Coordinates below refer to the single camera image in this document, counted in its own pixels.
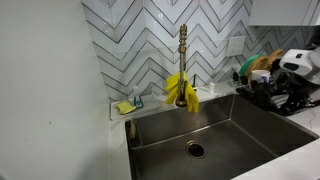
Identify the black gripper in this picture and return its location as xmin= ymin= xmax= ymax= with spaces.
xmin=281 ymin=74 xmax=317 ymax=114

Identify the silver steel cup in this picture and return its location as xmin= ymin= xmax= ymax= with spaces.
xmin=271 ymin=93 xmax=291 ymax=108

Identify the metal dish rack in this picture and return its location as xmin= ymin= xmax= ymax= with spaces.
xmin=233 ymin=79 xmax=320 ymax=117

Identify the white mug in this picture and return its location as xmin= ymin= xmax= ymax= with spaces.
xmin=249 ymin=68 xmax=271 ymax=84

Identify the round wooden plate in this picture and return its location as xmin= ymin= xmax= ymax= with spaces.
xmin=263 ymin=48 xmax=284 ymax=68
xmin=245 ymin=55 xmax=270 ymax=73

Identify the stainless steel sink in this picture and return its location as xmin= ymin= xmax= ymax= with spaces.
xmin=124 ymin=93 xmax=320 ymax=180

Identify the small white bottle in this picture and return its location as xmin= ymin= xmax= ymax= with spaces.
xmin=207 ymin=82 xmax=216 ymax=95

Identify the yellow rubber glove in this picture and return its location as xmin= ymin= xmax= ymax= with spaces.
xmin=164 ymin=70 xmax=183 ymax=105
xmin=184 ymin=80 xmax=200 ymax=114

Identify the round sink drain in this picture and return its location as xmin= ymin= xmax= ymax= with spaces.
xmin=185 ymin=140 xmax=208 ymax=160

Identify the gold spring faucet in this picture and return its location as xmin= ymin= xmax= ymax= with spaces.
xmin=174 ymin=23 xmax=189 ymax=108

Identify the clear blue soap bottle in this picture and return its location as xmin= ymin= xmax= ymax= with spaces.
xmin=131 ymin=85 xmax=145 ymax=110

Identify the small brown brush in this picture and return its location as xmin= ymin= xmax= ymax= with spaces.
xmin=128 ymin=119 xmax=138 ymax=140

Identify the yellow sponge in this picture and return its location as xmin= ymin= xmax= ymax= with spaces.
xmin=115 ymin=100 xmax=138 ymax=116

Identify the white wall outlet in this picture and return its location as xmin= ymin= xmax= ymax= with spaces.
xmin=226 ymin=35 xmax=247 ymax=58

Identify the white wall cabinet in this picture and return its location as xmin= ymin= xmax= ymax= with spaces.
xmin=248 ymin=0 xmax=320 ymax=28

